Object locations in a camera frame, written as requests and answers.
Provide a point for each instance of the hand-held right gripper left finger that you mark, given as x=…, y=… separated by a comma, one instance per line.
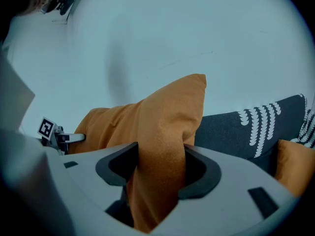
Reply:
x=81, y=171

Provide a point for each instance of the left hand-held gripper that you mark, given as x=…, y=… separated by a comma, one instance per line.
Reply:
x=46, y=128

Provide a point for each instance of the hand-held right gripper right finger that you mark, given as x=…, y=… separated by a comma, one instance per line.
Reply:
x=233, y=176

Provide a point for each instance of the orange cushion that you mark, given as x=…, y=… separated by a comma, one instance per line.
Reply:
x=295, y=166
x=167, y=122

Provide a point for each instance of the orange sofa with striped cover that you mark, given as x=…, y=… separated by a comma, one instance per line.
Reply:
x=221, y=134

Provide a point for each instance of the black head-worn camera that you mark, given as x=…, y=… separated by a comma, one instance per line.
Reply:
x=64, y=1

